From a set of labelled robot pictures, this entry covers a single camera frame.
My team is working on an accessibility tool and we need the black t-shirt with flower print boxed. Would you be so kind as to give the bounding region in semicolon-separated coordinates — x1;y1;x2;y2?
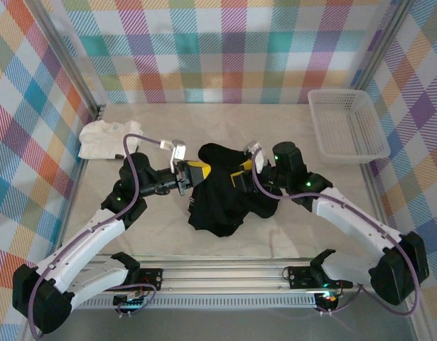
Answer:
187;142;280;238

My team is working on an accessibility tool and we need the folded white t-shirt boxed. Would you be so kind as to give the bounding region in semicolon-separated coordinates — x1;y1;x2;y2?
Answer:
78;119;144;161

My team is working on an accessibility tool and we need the white plastic mesh basket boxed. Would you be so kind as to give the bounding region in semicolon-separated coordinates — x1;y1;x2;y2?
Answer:
306;88;392;165

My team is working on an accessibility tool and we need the small controller circuit board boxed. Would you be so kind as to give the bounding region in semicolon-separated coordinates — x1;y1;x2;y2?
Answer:
315;291;342;309
112;290;148;315

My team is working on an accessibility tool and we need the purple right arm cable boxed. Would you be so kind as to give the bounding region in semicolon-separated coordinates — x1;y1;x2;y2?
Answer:
252;148;423;317

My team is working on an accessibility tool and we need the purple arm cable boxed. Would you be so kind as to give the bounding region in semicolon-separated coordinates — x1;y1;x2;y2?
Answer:
29;133;173;340
252;148;423;317

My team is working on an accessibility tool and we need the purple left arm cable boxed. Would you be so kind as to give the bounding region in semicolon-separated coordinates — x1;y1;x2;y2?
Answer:
29;133;173;340

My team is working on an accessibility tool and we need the aluminium side rail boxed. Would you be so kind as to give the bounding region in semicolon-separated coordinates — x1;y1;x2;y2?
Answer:
360;163;432;341
18;156;90;341

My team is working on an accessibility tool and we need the aluminium rail frame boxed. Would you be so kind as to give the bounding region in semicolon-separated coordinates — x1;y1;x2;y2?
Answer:
79;254;382;296

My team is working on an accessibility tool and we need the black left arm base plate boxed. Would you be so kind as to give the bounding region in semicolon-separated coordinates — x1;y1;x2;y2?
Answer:
138;268;164;291

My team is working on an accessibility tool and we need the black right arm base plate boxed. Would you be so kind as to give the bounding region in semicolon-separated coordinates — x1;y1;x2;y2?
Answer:
286;266;354;289

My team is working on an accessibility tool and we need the slotted grey cable duct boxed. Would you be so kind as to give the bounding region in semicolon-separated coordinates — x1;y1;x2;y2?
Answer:
74;296;318;310

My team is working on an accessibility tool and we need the aluminium corner post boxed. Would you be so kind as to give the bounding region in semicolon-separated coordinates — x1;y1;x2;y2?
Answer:
350;0;418;92
33;0;107;120

